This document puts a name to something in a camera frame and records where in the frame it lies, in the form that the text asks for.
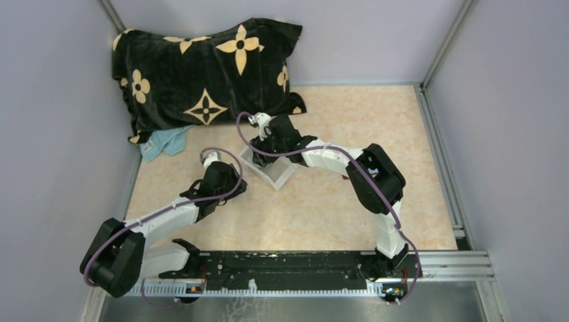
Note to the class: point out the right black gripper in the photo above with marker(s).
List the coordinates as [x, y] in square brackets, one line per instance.
[263, 159]

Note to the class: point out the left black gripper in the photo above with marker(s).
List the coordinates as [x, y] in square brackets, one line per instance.
[234, 178]

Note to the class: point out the white plastic card box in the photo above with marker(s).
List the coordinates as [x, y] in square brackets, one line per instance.
[275, 174]

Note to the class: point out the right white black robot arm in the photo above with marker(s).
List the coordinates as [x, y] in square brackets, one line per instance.
[377, 182]

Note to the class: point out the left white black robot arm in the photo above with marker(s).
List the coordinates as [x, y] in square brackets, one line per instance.
[122, 252]

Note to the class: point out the light blue cloth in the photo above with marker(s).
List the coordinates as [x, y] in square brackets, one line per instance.
[168, 141]

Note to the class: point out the black floral pillow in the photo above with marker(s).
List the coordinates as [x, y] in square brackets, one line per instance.
[169, 82]

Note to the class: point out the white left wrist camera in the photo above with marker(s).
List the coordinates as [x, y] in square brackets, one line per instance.
[209, 159]

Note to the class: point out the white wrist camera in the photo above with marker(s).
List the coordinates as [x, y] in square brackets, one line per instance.
[209, 159]
[261, 121]

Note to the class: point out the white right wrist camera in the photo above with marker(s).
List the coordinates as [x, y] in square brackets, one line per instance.
[261, 121]

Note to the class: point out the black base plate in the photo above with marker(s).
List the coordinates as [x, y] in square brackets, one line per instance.
[292, 271]

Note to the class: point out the aluminium front rail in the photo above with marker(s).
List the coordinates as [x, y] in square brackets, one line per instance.
[437, 266]

